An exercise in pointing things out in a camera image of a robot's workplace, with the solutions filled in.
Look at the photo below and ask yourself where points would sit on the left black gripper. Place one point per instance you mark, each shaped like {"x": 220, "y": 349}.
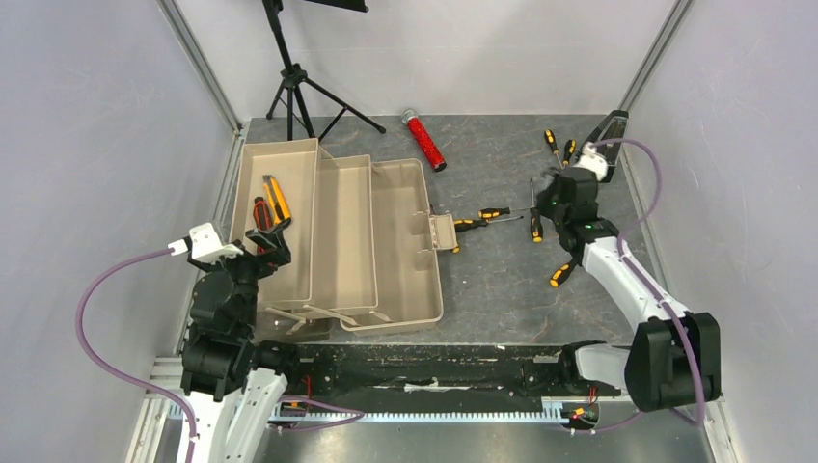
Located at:
{"x": 275, "y": 247}

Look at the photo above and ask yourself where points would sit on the red black utility knife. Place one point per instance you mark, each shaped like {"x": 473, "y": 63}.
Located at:
{"x": 262, "y": 215}

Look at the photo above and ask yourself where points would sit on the orange black utility knife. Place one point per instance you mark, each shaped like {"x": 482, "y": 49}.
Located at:
{"x": 278, "y": 206}

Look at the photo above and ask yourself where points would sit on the yellow black screwdriver vertical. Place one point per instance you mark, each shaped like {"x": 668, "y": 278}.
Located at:
{"x": 536, "y": 228}

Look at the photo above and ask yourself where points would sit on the translucent brown plastic toolbox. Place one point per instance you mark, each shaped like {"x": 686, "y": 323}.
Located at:
{"x": 363, "y": 236}

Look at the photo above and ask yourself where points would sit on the yellow black screwdriver large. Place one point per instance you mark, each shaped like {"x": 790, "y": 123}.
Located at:
{"x": 464, "y": 225}

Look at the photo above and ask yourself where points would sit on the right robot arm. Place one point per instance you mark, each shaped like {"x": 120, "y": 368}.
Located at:
{"x": 675, "y": 357}

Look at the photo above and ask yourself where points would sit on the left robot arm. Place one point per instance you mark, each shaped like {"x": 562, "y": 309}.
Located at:
{"x": 231, "y": 385}

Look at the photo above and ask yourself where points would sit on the black clear-lid tool case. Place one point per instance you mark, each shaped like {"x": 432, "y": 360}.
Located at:
{"x": 613, "y": 126}

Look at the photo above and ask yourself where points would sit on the red glitter flashlight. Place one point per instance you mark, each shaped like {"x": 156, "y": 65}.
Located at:
{"x": 431, "y": 152}

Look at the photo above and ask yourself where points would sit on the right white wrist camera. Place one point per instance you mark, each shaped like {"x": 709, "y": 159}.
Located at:
{"x": 591, "y": 160}

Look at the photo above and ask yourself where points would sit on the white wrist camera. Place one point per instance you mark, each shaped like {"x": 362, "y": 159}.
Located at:
{"x": 591, "y": 160}
{"x": 200, "y": 245}

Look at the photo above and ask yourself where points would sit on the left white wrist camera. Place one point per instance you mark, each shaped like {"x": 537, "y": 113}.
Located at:
{"x": 200, "y": 245}

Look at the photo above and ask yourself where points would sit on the aluminium frame rail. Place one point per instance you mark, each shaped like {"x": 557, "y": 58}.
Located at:
{"x": 422, "y": 416}

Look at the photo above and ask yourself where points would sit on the black camera tripod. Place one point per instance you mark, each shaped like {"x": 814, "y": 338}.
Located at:
{"x": 293, "y": 76}

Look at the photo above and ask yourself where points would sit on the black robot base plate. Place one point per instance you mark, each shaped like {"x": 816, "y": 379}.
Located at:
{"x": 429, "y": 378}

